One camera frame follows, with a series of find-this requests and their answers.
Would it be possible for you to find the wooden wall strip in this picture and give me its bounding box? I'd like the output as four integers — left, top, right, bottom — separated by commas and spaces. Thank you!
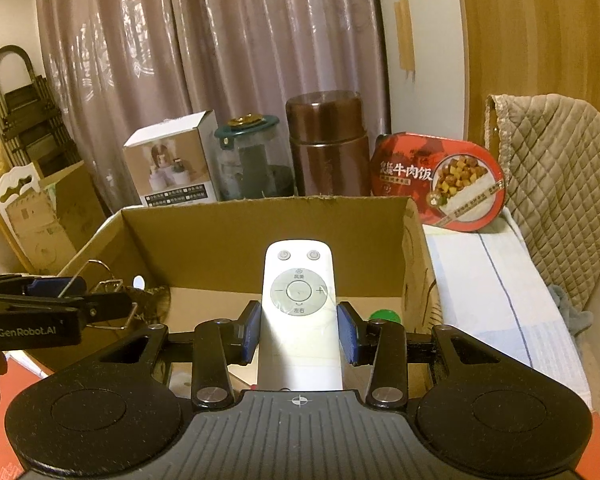
393, 0, 406, 69
402, 0, 415, 81

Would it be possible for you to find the grey blue cloth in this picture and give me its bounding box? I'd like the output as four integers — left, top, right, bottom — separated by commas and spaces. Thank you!
549, 284, 594, 344

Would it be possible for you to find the glass jar with teal lid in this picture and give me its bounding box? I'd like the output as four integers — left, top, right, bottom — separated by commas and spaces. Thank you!
213, 114, 280, 202

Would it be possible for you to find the brown cardboard box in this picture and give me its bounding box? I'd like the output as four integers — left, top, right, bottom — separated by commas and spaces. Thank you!
17, 195, 444, 402

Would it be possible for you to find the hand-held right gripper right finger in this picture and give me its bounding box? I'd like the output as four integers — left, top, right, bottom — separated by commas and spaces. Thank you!
336, 301, 529, 409

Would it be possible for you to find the red printed cardboard mat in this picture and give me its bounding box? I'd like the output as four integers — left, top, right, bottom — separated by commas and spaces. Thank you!
0, 350, 600, 480

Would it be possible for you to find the white remote control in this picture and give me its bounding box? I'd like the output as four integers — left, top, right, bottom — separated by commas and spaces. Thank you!
257, 239, 345, 392

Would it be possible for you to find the wooden door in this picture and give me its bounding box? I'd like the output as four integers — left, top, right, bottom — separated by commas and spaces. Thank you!
452, 0, 600, 126

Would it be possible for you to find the printed brown cardboard carton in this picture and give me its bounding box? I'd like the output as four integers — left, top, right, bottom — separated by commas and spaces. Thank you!
4, 159, 109, 274

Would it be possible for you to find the beige quilted chair cover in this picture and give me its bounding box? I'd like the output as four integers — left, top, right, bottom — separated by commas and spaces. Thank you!
484, 92, 600, 312

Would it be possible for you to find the brown metal canister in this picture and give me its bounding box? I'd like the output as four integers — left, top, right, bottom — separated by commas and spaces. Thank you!
284, 90, 370, 197

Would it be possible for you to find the pastel checked tablecloth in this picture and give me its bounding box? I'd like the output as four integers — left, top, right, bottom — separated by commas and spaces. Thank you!
422, 207, 594, 412

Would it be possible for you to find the white humidifier product box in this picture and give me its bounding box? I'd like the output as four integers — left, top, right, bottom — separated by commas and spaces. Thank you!
122, 109, 220, 207

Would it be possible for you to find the pink patterned curtain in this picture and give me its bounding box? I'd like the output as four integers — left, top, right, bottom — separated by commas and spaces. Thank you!
34, 0, 396, 202

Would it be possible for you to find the green white striped small bottle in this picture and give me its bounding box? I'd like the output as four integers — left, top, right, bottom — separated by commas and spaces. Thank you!
367, 309, 402, 327

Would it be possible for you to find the red instant meal bowl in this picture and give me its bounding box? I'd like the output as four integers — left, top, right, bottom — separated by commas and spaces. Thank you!
369, 132, 509, 234

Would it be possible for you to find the dark folding rack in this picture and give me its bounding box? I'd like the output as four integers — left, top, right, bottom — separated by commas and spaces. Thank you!
0, 44, 84, 177

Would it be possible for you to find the dark brown keychain with ring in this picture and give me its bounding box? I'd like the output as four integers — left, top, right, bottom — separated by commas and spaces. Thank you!
82, 258, 172, 332

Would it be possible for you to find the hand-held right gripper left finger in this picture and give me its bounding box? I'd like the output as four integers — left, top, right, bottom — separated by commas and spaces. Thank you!
66, 301, 262, 409

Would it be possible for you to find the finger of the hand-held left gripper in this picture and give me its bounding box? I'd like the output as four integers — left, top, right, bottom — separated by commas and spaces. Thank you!
0, 290, 134, 324
0, 273, 89, 299

